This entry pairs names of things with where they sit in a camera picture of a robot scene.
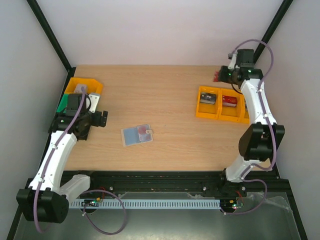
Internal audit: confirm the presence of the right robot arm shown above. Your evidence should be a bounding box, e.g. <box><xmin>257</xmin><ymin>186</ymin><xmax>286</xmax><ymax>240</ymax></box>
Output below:
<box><xmin>217</xmin><ymin>49</ymin><xmax>285</xmax><ymax>196</ymax></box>

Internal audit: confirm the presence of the yellow bin far left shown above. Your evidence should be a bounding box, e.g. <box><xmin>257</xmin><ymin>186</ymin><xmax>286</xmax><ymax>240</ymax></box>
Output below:
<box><xmin>63</xmin><ymin>77</ymin><xmax>104</xmax><ymax>95</ymax></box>

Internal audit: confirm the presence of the red card stack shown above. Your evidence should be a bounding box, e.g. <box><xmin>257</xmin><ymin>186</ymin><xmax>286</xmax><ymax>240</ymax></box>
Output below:
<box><xmin>222</xmin><ymin>95</ymin><xmax>238</xmax><ymax>108</ymax></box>

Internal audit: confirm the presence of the yellow bin with black cards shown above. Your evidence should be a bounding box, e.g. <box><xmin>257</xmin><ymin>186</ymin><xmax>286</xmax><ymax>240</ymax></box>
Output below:
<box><xmin>195</xmin><ymin>86</ymin><xmax>222</xmax><ymax>120</ymax></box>

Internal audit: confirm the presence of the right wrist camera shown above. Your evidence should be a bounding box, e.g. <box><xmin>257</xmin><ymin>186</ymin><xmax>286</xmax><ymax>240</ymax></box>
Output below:
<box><xmin>227</xmin><ymin>50</ymin><xmax>239</xmax><ymax>70</ymax></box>

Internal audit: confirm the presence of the yellow bin with blue cards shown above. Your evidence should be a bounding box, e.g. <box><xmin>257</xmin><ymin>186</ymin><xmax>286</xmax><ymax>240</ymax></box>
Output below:
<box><xmin>241</xmin><ymin>104</ymin><xmax>250</xmax><ymax>124</ymax></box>

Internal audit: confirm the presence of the white slotted cable duct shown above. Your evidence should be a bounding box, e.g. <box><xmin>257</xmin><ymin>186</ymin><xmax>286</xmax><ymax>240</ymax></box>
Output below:
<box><xmin>69</xmin><ymin>199</ymin><xmax>221</xmax><ymax>210</ymax></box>

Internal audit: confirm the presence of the yellow bin with red cards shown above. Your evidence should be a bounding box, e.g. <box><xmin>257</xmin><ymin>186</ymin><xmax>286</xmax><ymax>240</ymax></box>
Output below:
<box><xmin>218</xmin><ymin>88</ymin><xmax>245</xmax><ymax>123</ymax></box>

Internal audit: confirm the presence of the purple cable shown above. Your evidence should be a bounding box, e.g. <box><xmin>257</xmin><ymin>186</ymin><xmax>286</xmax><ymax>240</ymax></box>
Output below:
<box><xmin>33</xmin><ymin>86</ymin><xmax>127</xmax><ymax>235</ymax></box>
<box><xmin>219</xmin><ymin>38</ymin><xmax>278</xmax><ymax>216</ymax></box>

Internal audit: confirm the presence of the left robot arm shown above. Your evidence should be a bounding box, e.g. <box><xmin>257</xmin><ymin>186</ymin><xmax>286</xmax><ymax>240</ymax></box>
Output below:
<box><xmin>16</xmin><ymin>92</ymin><xmax>108</xmax><ymax>223</ymax></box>

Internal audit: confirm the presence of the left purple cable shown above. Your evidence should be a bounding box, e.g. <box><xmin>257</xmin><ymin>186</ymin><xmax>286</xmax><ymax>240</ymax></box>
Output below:
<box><xmin>33</xmin><ymin>86</ymin><xmax>127</xmax><ymax>235</ymax></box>

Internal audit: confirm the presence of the right black frame post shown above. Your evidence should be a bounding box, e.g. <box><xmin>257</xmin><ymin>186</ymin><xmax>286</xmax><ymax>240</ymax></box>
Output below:
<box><xmin>245</xmin><ymin>0</ymin><xmax>294</xmax><ymax>68</ymax></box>

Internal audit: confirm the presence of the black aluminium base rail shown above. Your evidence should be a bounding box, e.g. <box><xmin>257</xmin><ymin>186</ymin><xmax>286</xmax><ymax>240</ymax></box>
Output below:
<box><xmin>58</xmin><ymin>170</ymin><xmax>293</xmax><ymax>200</ymax></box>

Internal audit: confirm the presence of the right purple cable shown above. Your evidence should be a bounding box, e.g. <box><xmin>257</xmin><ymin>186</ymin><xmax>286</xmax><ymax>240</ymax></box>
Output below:
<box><xmin>219</xmin><ymin>38</ymin><xmax>278</xmax><ymax>216</ymax></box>

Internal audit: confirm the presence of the green bin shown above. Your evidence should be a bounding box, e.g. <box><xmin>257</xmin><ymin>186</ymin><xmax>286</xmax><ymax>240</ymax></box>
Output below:
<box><xmin>56</xmin><ymin>94</ymin><xmax>69</xmax><ymax>114</ymax></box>

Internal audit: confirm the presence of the black card stack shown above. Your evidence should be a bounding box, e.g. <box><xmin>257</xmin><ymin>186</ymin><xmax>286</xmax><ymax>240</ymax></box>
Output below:
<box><xmin>199</xmin><ymin>92</ymin><xmax>217</xmax><ymax>105</ymax></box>

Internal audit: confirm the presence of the grey holder in yellow bin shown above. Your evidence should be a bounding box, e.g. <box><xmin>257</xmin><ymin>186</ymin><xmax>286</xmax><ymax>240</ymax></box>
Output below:
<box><xmin>73</xmin><ymin>83</ymin><xmax>88</xmax><ymax>94</ymax></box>

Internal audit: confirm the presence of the left black frame post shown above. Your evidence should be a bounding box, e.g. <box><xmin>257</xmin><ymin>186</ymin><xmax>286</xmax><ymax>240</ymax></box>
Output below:
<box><xmin>26</xmin><ymin>0</ymin><xmax>76</xmax><ymax>76</ymax></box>

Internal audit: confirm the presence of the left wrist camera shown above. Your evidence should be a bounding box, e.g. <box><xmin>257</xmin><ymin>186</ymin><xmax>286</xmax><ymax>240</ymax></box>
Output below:
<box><xmin>88</xmin><ymin>92</ymin><xmax>101</xmax><ymax>113</ymax></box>

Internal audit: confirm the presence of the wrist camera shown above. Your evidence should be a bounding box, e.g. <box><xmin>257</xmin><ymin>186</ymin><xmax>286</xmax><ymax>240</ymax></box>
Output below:
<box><xmin>227</xmin><ymin>50</ymin><xmax>239</xmax><ymax>70</ymax></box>
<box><xmin>88</xmin><ymin>92</ymin><xmax>101</xmax><ymax>113</ymax></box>

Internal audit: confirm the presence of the black frame post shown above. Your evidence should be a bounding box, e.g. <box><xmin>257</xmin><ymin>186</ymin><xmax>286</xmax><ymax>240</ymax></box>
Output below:
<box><xmin>245</xmin><ymin>0</ymin><xmax>294</xmax><ymax>68</ymax></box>
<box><xmin>26</xmin><ymin>0</ymin><xmax>76</xmax><ymax>76</ymax></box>

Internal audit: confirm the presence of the red credit card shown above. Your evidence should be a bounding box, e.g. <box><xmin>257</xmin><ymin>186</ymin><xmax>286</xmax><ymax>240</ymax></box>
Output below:
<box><xmin>213</xmin><ymin>71</ymin><xmax>219</xmax><ymax>82</ymax></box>

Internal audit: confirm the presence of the white card holder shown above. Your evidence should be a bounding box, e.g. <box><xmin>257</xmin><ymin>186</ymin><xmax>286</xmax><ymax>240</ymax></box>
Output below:
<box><xmin>120</xmin><ymin>124</ymin><xmax>153</xmax><ymax>147</ymax></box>

